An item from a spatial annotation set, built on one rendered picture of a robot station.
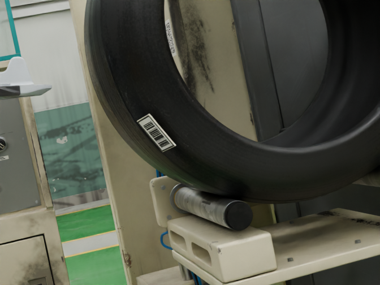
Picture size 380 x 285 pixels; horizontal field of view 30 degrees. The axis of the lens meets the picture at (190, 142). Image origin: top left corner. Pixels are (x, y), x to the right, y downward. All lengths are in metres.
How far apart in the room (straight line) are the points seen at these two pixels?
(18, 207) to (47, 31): 8.61
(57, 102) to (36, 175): 8.47
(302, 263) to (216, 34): 0.55
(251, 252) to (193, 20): 0.55
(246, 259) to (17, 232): 0.81
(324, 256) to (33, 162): 0.89
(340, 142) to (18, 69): 0.50
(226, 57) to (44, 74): 8.88
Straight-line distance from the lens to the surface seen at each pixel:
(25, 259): 1.76
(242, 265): 1.08
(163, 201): 1.39
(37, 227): 1.76
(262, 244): 1.09
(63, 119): 10.17
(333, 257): 1.14
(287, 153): 1.07
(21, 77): 1.10
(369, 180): 1.24
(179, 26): 1.44
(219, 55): 1.45
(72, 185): 10.20
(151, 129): 1.03
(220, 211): 1.09
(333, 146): 1.10
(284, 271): 1.11
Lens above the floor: 1.08
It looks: 3 degrees down
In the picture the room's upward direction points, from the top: 11 degrees counter-clockwise
